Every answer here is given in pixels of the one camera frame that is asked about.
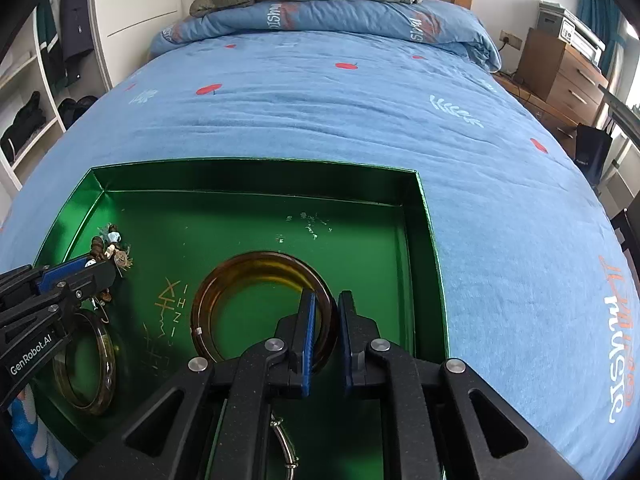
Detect black tote bag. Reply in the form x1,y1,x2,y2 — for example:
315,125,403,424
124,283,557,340
575,122,613,186

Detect teal curtain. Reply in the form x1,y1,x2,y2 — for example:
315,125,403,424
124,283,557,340
577,0,626,76

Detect grey electronic keyboard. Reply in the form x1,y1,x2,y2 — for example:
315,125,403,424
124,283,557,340
597,85,640,141

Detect thin silver bangle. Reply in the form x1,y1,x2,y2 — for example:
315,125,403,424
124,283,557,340
270,410,301,480

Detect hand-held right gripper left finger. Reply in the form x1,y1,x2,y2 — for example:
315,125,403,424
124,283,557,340
65,290,321,480

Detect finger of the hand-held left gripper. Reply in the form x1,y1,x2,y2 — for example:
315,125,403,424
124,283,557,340
0,257,98,306
30,261,121,333

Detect low wooden cabinet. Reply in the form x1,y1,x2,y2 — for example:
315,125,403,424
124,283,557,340
495,72,581,156

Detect dark chair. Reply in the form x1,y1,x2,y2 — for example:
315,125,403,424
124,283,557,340
610,205,640,261

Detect green tray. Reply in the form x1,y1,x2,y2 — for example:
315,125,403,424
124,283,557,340
27,158,453,480

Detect folded blue quilt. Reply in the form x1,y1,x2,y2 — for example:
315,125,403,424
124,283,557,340
148,0,502,72

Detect grey printer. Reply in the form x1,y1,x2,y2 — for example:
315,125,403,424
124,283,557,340
537,1,606,63

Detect beaded charm bracelet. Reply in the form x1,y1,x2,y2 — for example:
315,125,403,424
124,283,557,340
90,225,133,311

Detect wooden chest of drawers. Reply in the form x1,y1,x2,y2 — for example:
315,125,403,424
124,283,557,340
515,27,608,121

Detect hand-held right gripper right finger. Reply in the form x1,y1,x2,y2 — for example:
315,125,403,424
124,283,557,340
336,290,586,480

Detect white wardrobe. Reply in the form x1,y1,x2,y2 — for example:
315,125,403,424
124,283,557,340
0,0,181,196

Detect blue printed bedsheet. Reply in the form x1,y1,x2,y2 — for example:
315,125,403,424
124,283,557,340
0,30,640,480

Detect black backpack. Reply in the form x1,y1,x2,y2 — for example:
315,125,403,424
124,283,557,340
57,95,98,128

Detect amber resin bangle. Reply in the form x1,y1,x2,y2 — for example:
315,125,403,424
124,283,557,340
52,310,118,416
191,251,337,363

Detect green and white garment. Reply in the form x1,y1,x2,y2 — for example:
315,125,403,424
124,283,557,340
35,0,66,91

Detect black folded clothes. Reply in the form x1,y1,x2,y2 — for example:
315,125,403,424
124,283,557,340
0,91,48,153

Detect navy hanging jacket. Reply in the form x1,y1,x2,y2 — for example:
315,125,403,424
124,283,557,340
60,0,96,81

